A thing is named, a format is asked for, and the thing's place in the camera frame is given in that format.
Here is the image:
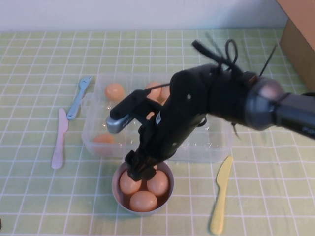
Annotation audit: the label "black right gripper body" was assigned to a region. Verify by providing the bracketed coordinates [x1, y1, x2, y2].
[130, 97, 206, 165]

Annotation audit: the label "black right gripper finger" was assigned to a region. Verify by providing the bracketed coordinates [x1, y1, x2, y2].
[142, 161, 158, 180]
[125, 150, 143, 181]

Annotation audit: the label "clear plastic egg box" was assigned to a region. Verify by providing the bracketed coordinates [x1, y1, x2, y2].
[82, 72, 233, 164]

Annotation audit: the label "brown cardboard box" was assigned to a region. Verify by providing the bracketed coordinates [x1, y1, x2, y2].
[275, 0, 315, 91]

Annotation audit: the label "grey round bowl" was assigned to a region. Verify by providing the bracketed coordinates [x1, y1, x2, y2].
[112, 161, 175, 217]

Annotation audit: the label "pink plastic knife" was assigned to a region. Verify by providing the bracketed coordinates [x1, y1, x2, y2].
[51, 108, 69, 170]

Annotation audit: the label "yellow plastic knife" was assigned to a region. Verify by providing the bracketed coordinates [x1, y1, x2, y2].
[210, 156, 234, 235]

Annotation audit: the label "blue plastic fork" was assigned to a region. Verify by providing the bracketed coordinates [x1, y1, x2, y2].
[66, 75, 93, 120]

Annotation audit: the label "green checkered tablecloth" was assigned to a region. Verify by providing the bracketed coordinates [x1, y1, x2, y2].
[0, 28, 315, 236]

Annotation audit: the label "black zip tie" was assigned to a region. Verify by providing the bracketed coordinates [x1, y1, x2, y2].
[259, 44, 278, 76]

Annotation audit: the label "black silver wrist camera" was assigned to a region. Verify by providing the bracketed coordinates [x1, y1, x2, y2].
[105, 88, 151, 135]

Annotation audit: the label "black camera cable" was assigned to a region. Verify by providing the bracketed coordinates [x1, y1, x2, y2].
[144, 39, 249, 94]

